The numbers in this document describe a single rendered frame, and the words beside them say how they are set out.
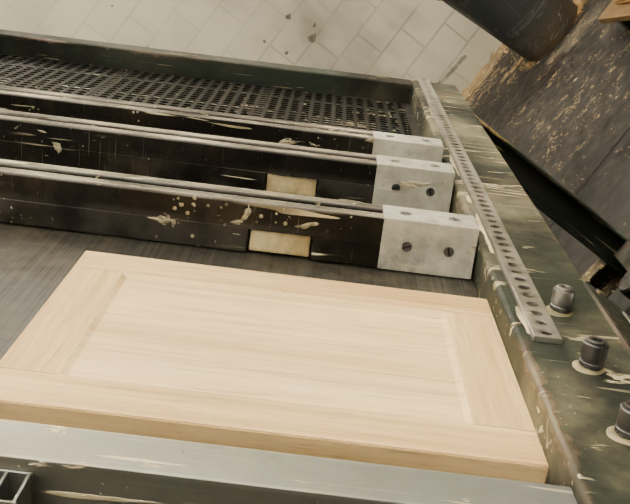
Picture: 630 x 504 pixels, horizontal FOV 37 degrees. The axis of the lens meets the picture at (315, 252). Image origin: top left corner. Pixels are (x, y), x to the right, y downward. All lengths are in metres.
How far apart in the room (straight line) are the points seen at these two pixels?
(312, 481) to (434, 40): 5.71
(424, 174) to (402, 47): 4.79
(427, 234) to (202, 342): 0.40
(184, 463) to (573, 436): 0.32
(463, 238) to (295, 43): 5.02
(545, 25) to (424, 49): 1.19
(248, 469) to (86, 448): 0.12
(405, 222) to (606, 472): 0.55
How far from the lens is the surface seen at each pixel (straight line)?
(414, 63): 6.31
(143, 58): 2.54
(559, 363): 0.96
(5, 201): 1.31
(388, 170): 1.52
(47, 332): 0.96
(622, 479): 0.79
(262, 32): 6.21
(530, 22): 5.35
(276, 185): 1.53
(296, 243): 1.25
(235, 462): 0.73
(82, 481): 0.73
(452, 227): 1.25
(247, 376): 0.90
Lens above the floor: 1.30
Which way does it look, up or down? 10 degrees down
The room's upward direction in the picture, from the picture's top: 53 degrees counter-clockwise
